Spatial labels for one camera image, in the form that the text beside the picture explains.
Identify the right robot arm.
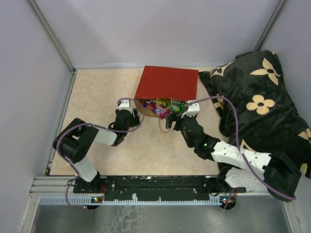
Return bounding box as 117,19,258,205
165,114,301,202

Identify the green Fox's spring tea packet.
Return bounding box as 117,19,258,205
170,100,186,113

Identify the purple snack packet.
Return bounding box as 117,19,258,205
143,99,173,119

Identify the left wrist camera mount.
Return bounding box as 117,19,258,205
117,99,132,112

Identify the black floral blanket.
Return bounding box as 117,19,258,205
199,50,311,167

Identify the red paper bag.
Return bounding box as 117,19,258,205
135,66,198,118

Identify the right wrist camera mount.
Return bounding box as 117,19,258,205
181,100,200,118

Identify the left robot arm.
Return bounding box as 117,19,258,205
53,108,140,193

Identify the aluminium frame rail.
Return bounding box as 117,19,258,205
29,175,294,207

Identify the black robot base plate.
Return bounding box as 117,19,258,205
73,175,232,201

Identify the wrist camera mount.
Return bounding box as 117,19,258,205
117,99,132,112
181,100,200,118

